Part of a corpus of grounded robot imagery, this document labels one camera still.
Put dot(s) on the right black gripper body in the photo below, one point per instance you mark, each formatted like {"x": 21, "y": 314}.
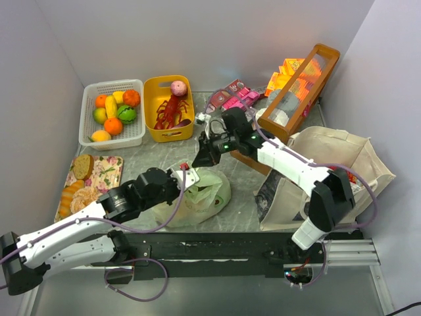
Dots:
{"x": 208, "y": 150}

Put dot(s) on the light green plastic bag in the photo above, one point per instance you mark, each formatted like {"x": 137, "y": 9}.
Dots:
{"x": 203, "y": 200}

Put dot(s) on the wooden snack tray box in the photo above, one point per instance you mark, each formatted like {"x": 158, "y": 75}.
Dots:
{"x": 331, "y": 57}

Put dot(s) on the beige canvas tote bag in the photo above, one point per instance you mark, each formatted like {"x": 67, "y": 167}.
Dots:
{"x": 283, "y": 205}

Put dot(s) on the large red snack bag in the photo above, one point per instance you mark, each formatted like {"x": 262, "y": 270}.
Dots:
{"x": 354, "y": 181}

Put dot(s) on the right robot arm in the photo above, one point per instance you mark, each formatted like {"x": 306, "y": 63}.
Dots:
{"x": 330, "y": 193}

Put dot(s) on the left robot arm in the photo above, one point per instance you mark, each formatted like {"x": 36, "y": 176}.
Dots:
{"x": 94, "y": 235}

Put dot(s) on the dark red box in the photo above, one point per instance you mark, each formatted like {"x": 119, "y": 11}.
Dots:
{"x": 226, "y": 98}

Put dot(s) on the pink box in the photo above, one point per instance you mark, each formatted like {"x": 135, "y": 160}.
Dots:
{"x": 240, "y": 100}

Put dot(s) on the red toy lobster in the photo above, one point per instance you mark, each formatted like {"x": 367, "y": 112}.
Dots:
{"x": 172, "y": 112}

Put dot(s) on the pink toy onion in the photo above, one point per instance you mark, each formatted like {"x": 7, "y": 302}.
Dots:
{"x": 178, "y": 88}

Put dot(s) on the yellow plastic bin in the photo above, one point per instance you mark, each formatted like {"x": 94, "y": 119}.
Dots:
{"x": 160, "y": 87}

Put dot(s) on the orange toy pumpkin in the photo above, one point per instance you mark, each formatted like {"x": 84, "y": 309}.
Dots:
{"x": 131, "y": 98}

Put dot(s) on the toy orange fruit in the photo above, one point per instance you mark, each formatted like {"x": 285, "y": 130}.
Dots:
{"x": 113, "y": 126}

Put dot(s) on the floral bread tray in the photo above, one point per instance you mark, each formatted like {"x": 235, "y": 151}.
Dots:
{"x": 77, "y": 194}

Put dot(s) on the white plastic fruit basket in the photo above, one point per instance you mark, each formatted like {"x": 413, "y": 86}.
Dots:
{"x": 93, "y": 115}

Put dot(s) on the yellow toy corn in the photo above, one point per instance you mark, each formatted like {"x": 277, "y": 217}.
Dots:
{"x": 111, "y": 107}

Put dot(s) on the yellow toy mango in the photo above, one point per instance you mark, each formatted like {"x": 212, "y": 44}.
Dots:
{"x": 100, "y": 136}

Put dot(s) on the orange cracker boxes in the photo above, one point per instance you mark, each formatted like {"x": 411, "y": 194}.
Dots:
{"x": 299, "y": 89}

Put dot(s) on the toy bread slice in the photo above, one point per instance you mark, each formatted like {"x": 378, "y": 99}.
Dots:
{"x": 83, "y": 167}

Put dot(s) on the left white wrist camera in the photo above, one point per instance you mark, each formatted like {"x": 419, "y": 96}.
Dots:
{"x": 185, "y": 175}

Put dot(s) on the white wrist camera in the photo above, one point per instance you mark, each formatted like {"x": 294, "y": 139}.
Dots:
{"x": 202, "y": 118}
{"x": 185, "y": 175}

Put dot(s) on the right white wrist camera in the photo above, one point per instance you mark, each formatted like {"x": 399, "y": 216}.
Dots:
{"x": 202, "y": 118}

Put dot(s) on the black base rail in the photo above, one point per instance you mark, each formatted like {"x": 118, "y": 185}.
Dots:
{"x": 229, "y": 254}

